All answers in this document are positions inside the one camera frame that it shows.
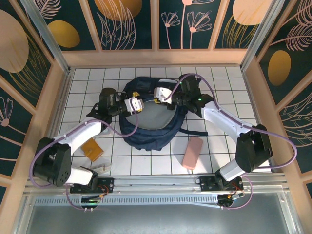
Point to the navy blue backpack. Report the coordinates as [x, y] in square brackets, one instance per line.
[151, 139]

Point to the pink pencil case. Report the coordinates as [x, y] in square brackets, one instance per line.
[192, 152]

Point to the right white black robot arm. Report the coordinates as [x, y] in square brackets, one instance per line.
[224, 117]

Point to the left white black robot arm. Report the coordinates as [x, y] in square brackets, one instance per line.
[80, 132]

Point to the left wiring connector board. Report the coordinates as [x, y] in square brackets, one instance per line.
[91, 201]

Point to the wiring connector board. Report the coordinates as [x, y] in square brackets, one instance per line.
[228, 198]
[91, 201]

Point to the right wiring connector board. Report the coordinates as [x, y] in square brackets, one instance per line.
[228, 198]

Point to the grey metal sheet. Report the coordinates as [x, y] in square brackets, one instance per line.
[156, 219]

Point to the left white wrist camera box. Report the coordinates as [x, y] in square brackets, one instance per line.
[129, 103]

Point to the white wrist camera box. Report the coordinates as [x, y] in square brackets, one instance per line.
[162, 93]
[129, 103]

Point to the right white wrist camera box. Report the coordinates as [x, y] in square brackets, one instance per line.
[162, 93]

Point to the aluminium side rail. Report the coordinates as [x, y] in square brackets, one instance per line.
[63, 97]

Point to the aluminium mounting rail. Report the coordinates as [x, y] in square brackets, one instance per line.
[158, 185]

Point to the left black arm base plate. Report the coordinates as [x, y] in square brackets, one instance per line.
[107, 182]

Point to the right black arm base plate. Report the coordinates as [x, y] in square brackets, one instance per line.
[207, 185]

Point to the aluminium corner post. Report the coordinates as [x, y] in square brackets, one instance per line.
[261, 36]
[47, 36]

